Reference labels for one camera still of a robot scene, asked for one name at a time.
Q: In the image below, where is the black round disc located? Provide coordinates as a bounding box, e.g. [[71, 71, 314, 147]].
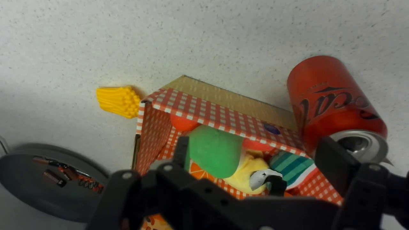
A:
[[0, 143, 112, 223]]

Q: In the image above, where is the yellow plush toy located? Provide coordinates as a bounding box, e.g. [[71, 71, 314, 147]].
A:
[[222, 152, 285, 196]]

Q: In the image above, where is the teal striped toy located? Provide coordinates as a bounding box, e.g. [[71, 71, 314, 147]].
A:
[[269, 152, 316, 186]]

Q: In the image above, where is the red soda can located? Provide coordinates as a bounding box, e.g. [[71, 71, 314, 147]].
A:
[[287, 55, 390, 165]]

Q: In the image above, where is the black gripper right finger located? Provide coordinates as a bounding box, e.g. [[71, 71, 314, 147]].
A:
[[315, 135, 362, 188]]

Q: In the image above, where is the red checkered cardboard box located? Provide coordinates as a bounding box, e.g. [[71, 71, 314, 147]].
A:
[[132, 74, 346, 230]]

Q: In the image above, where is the yellow toy corn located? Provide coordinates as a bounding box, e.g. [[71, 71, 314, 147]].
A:
[[95, 85, 144, 120]]

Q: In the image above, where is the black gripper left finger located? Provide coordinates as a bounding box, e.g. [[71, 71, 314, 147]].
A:
[[173, 134, 191, 170]]

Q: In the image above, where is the green soft object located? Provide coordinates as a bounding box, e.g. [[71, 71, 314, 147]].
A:
[[185, 125, 246, 180]]

